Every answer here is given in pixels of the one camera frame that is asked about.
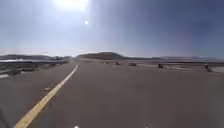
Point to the dark hill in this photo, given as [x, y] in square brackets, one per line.
[101, 55]

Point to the grey asphalt road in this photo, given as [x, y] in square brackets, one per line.
[113, 96]

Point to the metal guardrail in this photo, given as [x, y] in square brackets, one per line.
[23, 62]
[166, 62]

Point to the distant low hills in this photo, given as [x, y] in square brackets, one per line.
[23, 57]

